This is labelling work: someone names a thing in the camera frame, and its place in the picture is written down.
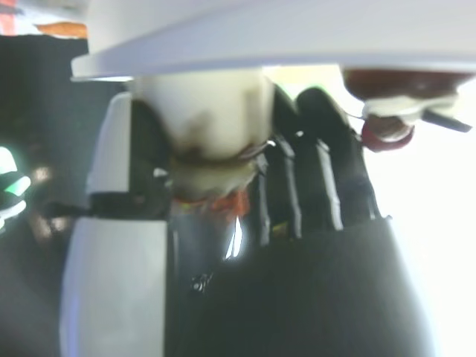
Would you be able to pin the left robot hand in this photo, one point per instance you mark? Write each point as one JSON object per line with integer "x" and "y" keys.
{"x": 320, "y": 297}

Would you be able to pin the white cake with chocolate drip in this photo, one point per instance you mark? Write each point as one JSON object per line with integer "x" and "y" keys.
{"x": 208, "y": 119}

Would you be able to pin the brown chocolate cake with cherry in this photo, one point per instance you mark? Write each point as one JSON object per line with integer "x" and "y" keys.
{"x": 401, "y": 83}

